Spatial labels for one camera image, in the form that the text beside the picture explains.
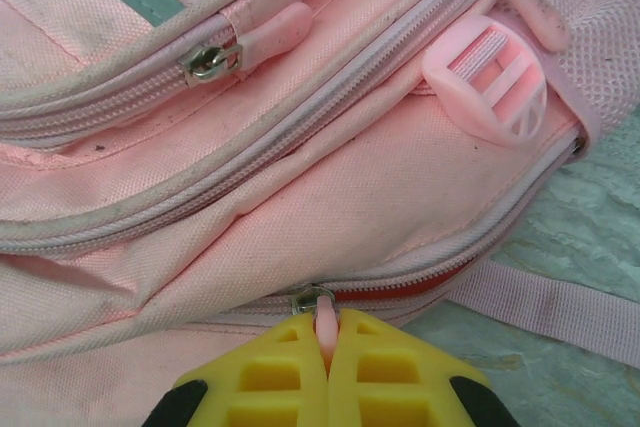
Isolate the pink backpack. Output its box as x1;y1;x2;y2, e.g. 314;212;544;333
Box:
0;0;640;378

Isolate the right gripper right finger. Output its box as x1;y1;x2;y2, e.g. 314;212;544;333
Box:
329;309;521;427

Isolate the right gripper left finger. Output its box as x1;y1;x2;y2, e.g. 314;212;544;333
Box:
144;311;332;427

